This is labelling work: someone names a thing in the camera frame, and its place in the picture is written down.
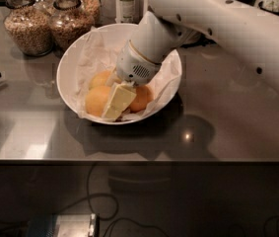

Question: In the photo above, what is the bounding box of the white bowl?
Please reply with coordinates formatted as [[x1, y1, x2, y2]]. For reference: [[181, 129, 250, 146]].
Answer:
[[56, 22, 183, 126]]

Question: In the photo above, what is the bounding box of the rear glass grain jar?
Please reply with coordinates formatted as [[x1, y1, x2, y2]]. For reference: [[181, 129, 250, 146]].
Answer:
[[80, 0, 101, 23]]

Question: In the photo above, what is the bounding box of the metal box below table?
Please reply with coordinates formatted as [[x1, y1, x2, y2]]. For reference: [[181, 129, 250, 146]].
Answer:
[[26, 213, 100, 237]]

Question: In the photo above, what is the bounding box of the left glass grain jar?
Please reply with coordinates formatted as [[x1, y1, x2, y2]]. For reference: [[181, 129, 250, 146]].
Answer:
[[3, 0, 53, 56]]

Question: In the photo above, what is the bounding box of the front right orange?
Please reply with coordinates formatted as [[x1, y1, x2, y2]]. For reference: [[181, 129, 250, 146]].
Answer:
[[129, 86, 153, 113]]

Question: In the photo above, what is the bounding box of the white paper liner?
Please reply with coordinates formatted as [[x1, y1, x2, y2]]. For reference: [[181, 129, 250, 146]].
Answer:
[[68, 24, 182, 124]]

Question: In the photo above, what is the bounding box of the front left orange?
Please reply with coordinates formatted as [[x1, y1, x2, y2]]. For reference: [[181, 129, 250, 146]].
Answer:
[[85, 85, 110, 117]]

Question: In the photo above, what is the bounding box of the glass grain jar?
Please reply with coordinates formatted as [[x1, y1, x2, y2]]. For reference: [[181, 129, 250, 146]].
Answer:
[[49, 0, 95, 50], [3, 0, 53, 56], [80, 0, 101, 23]]

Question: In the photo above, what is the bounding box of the glass bottle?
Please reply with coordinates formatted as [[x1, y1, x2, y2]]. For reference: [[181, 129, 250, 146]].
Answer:
[[119, 0, 135, 23]]

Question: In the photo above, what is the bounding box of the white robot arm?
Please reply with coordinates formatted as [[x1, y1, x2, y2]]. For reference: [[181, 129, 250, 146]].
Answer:
[[114, 0, 279, 93]]

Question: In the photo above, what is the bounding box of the orange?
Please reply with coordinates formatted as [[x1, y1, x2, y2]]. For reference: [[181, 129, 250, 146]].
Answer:
[[85, 85, 110, 117], [129, 86, 153, 113], [89, 70, 111, 89]]

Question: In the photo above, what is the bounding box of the middle glass grain jar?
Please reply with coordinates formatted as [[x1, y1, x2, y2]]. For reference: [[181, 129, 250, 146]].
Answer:
[[49, 0, 95, 50]]

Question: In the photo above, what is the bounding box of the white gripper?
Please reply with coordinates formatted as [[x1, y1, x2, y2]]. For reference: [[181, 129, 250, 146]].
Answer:
[[102, 40, 161, 119]]

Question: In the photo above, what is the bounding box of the back left orange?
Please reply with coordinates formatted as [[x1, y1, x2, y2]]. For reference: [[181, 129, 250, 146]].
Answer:
[[89, 70, 111, 89]]

